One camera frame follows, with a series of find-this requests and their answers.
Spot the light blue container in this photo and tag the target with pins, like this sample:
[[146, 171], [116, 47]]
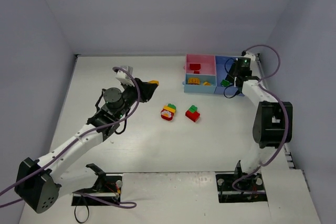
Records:
[[200, 88]]

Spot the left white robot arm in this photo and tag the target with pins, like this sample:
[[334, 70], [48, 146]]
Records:
[[41, 182]]

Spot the flower lego stack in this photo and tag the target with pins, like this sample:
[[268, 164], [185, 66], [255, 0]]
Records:
[[168, 112]]

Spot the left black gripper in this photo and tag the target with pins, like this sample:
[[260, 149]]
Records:
[[139, 88]]

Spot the green square lego brick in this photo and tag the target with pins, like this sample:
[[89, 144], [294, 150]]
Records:
[[224, 83]]

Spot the yellow rounded lego brick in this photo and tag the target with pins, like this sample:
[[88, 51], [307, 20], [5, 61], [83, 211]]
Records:
[[193, 81]]

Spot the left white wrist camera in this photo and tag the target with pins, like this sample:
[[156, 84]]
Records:
[[123, 77]]

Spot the dark blue container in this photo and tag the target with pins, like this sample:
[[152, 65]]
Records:
[[223, 65]]

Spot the small yellow lego brick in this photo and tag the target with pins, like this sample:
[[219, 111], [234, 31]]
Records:
[[206, 83]]

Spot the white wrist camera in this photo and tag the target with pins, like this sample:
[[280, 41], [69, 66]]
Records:
[[123, 77], [250, 55]]

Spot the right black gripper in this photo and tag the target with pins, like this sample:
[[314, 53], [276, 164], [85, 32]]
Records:
[[233, 76]]

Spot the red yellow green lego figure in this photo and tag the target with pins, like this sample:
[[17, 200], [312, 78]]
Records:
[[154, 82]]

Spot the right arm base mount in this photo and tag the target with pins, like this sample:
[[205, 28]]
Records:
[[247, 190]]

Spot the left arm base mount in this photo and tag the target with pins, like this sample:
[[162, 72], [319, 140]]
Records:
[[110, 191]]

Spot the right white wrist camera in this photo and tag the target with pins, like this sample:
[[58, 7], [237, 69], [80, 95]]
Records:
[[250, 55]]

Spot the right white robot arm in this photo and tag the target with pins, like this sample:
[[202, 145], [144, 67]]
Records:
[[272, 126]]

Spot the red green lego stack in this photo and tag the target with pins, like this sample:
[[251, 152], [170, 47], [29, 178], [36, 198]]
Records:
[[192, 113]]

